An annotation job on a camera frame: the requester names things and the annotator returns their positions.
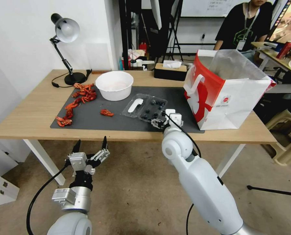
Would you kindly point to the white paper bowl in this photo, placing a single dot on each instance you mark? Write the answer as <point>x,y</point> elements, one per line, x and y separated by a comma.
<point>114,84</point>

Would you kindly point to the beige plastic stool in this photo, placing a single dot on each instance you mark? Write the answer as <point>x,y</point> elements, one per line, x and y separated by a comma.
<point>286,137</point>

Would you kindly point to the black tripod leg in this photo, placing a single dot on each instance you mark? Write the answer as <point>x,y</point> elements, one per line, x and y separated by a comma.
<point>275,190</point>

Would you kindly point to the black tissue box wooden lid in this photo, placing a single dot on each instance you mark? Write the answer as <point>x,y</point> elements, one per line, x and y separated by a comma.
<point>168,73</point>

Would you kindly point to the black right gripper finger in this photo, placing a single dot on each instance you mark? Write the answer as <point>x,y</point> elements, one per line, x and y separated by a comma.
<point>163,113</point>
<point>157,123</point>

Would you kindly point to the black folding ladder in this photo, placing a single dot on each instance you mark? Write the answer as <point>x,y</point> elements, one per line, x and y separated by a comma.
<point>173,31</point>

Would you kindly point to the whiteboard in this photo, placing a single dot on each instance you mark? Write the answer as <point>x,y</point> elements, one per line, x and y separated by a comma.
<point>204,7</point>

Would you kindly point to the large red crayfish shell pile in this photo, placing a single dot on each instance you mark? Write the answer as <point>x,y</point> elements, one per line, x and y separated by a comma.
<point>85,94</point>

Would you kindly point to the red crayfish shell strip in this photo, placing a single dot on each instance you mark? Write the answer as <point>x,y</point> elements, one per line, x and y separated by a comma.
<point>70,109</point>

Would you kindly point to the yellow wooden desk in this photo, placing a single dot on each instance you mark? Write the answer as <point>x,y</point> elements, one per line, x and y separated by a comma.
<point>267,52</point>

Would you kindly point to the small red crayfish shell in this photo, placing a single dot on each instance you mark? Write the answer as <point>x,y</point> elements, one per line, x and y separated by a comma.
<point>106,113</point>

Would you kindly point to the clear takeout container with blueberries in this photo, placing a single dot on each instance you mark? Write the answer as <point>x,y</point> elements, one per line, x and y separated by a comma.
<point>135,105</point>

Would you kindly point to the red crayfish shell cluster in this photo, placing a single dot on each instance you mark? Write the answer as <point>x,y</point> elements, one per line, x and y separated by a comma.
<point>63,121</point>

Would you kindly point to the dark grey desk mat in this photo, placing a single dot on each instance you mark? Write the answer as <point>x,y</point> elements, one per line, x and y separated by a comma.
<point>106,123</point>

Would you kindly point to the person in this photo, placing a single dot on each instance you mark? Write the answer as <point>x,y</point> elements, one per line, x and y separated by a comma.
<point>243,27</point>

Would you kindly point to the red fire extinguisher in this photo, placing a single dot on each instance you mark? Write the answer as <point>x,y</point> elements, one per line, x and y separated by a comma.
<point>142,47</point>

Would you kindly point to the red box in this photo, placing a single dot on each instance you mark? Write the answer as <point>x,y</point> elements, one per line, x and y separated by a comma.
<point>284,50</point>

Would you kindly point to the red and white takeout bag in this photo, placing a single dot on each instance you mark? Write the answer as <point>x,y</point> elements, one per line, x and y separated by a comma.
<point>223,98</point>

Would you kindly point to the white table leg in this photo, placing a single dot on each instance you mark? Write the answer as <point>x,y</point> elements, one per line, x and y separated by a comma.
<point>46,162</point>
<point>230,161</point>

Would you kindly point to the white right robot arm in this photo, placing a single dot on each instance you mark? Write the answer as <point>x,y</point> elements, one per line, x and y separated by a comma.
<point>204,186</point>

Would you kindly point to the black desk lamp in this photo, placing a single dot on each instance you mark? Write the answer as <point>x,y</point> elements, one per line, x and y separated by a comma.
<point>66,29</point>

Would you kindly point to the white drawer cabinet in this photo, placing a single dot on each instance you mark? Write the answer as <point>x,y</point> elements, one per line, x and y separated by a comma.
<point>1,176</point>

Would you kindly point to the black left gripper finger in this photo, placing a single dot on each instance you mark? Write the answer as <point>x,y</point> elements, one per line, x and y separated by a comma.
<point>76,147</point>
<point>100,155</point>

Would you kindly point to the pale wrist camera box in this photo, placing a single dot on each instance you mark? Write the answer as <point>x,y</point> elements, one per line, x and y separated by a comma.
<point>175,118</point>
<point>78,162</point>

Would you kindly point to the computer monitor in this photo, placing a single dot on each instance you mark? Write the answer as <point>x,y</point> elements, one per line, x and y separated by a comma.
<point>288,19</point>

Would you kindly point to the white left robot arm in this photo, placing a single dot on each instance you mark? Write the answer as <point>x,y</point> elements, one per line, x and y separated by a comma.
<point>72,222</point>

